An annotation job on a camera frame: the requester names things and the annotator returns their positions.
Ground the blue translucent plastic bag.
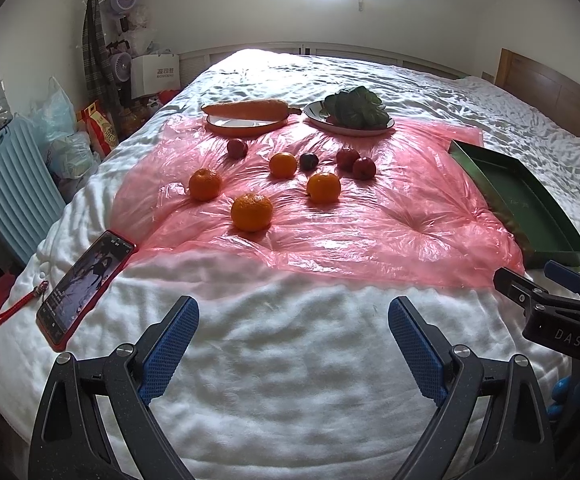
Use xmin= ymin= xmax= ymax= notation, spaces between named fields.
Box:
xmin=29 ymin=77 xmax=100 ymax=180

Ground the smooth orange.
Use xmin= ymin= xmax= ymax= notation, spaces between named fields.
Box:
xmin=268 ymin=152 xmax=299 ymax=180
xmin=306 ymin=172 xmax=341 ymax=204

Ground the dark purple plum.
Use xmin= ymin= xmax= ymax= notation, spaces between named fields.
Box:
xmin=299 ymin=153 xmax=319 ymax=172

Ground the carrot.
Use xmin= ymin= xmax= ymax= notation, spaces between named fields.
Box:
xmin=202 ymin=99 xmax=302 ymax=122

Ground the green leafy vegetable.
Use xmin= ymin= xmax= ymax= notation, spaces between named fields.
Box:
xmin=322 ymin=86 xmax=391 ymax=126

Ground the wooden headboard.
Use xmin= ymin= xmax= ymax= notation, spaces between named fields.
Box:
xmin=495 ymin=49 xmax=580 ymax=138

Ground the red plum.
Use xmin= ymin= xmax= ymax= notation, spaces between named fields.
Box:
xmin=227 ymin=139 xmax=249 ymax=160
xmin=335 ymin=148 xmax=360 ymax=172
xmin=352 ymin=157 xmax=377 ymax=181

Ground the light blue suitcase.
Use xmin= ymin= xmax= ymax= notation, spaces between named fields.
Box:
xmin=0 ymin=116 xmax=65 ymax=266

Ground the purple fan lower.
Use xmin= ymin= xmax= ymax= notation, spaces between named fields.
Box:
xmin=110 ymin=52 xmax=131 ymax=84

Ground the red case smartphone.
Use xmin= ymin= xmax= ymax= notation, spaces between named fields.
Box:
xmin=36 ymin=231 xmax=137 ymax=352

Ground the red phone strap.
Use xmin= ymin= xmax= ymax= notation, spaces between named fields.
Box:
xmin=0 ymin=279 xmax=50 ymax=328

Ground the orange oval plate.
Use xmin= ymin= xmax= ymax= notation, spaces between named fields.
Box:
xmin=205 ymin=115 xmax=288 ymax=139

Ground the white round plate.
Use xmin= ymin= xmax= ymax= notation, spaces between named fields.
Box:
xmin=303 ymin=101 xmax=395 ymax=138

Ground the pink plastic sheet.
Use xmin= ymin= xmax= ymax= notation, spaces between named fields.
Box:
xmin=110 ymin=118 xmax=524 ymax=288

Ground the green rectangular tray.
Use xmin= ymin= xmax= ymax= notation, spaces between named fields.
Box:
xmin=448 ymin=140 xmax=580 ymax=269

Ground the plaid scarf on rack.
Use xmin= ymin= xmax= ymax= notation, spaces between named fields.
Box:
xmin=81 ymin=0 xmax=120 ymax=120

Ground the large bumpy mandarin orange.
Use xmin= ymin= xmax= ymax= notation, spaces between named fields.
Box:
xmin=230 ymin=193 xmax=273 ymax=233

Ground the white paper shopping bag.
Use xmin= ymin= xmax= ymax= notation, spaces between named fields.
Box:
xmin=130 ymin=54 xmax=180 ymax=99

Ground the red yellow snack bag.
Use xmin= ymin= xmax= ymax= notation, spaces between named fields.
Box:
xmin=77 ymin=101 xmax=118 ymax=159

